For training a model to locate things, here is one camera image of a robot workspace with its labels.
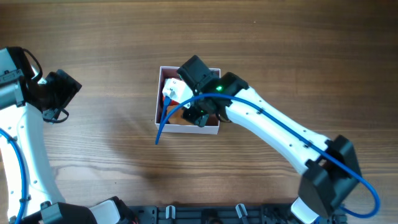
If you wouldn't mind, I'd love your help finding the brown plush toy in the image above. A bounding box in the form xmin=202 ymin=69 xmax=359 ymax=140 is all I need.
xmin=168 ymin=109 xmax=191 ymax=125

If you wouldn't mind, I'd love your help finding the red toy fire truck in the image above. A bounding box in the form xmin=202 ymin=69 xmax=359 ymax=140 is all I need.
xmin=162 ymin=96 xmax=179 ymax=106

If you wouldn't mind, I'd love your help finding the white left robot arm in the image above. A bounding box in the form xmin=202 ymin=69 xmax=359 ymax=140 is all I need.
xmin=1 ymin=47 xmax=126 ymax=223

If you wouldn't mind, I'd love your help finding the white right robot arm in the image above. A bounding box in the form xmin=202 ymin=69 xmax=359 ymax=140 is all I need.
xmin=178 ymin=71 xmax=361 ymax=223

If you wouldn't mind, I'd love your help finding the white pink-lined open box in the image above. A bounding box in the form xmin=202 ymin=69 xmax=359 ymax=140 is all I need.
xmin=154 ymin=66 xmax=220 ymax=134

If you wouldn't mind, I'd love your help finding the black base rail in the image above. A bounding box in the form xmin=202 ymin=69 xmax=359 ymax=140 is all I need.
xmin=129 ymin=203 xmax=303 ymax=224

